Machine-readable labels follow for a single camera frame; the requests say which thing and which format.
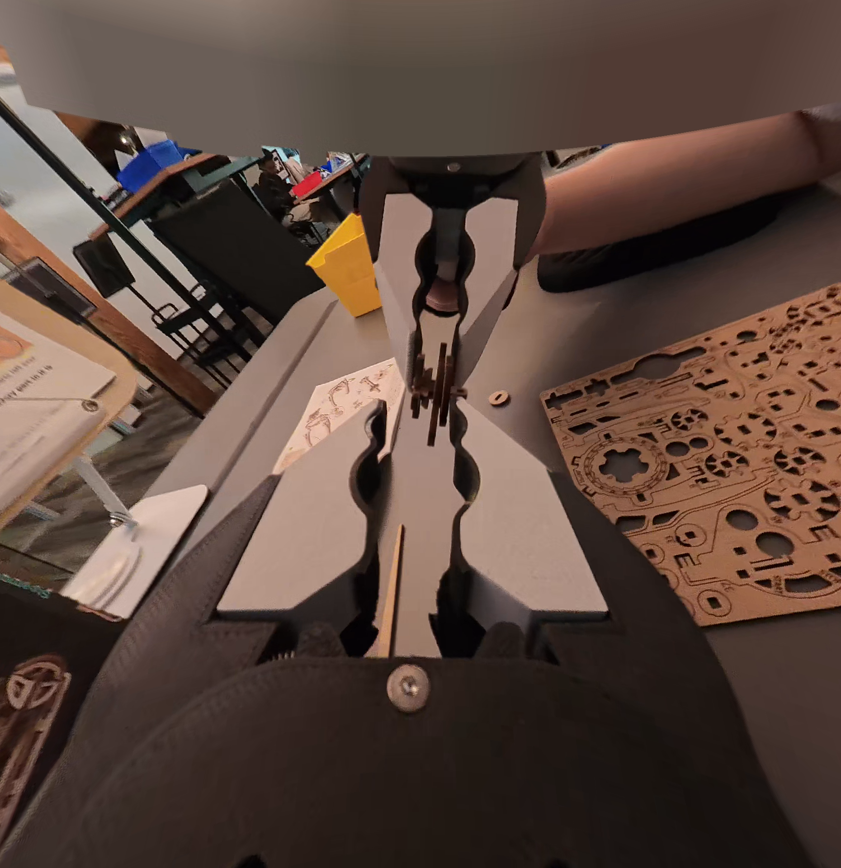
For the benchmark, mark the black panel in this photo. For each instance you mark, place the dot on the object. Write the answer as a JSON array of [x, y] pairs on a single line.
[[237, 251]]

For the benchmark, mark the black metal pole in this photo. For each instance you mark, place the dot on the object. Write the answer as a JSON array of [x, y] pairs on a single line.
[[54, 159]]

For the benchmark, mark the yellow plastic bin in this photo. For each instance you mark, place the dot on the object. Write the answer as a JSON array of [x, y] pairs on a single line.
[[342, 271]]

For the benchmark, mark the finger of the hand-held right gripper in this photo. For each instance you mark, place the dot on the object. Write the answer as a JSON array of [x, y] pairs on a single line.
[[397, 258], [495, 251]]

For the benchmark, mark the wooden beam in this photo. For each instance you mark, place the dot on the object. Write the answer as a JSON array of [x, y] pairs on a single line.
[[122, 325]]

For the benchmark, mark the person's right hand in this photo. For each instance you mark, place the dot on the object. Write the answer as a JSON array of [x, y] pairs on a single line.
[[442, 295]]

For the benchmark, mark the black hanging box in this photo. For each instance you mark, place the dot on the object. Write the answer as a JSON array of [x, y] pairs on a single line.
[[103, 266]]

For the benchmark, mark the black model kit box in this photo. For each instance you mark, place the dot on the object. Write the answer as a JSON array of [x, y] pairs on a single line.
[[27, 630]]

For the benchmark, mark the blue plastic bin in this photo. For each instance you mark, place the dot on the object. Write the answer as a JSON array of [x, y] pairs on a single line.
[[149, 166]]

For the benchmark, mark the small round wooden washer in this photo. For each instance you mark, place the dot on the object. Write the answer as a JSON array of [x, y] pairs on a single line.
[[499, 397]]

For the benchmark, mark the black wrist rest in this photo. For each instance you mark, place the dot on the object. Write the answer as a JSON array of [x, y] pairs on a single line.
[[597, 271]]

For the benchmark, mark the person's right forearm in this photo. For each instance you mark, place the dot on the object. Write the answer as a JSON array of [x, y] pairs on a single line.
[[664, 183]]

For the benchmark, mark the black metal chair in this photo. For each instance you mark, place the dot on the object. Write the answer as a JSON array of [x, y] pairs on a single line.
[[210, 332]]

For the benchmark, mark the wooden-top desk with teal frame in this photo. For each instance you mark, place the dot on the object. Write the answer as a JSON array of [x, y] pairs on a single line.
[[176, 169]]

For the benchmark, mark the rounded wooden display board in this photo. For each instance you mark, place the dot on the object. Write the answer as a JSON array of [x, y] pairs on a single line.
[[68, 330]]

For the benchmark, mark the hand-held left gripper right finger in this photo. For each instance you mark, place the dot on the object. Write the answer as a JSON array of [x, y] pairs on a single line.
[[529, 542]]

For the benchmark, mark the round clear disc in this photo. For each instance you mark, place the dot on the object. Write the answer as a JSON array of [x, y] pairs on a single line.
[[115, 576]]

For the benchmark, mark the red plastic bin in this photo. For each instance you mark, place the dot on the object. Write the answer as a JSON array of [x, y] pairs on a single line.
[[310, 184]]

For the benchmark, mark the black framed plate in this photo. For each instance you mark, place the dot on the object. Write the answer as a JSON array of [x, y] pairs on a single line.
[[54, 288]]

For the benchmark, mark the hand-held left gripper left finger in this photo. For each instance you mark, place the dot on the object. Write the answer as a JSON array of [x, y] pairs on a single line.
[[305, 542]]

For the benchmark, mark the illustrated instruction booklet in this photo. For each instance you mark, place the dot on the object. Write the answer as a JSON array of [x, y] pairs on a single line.
[[339, 400]]

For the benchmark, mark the wooden model assembly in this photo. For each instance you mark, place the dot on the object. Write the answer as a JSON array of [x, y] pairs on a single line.
[[434, 393]]

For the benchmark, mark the thin wooden stick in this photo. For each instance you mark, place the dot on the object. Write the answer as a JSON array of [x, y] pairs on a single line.
[[392, 590]]

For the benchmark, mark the laser-cut wooden parts sheet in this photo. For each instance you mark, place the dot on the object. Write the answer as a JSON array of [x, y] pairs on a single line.
[[624, 495]]

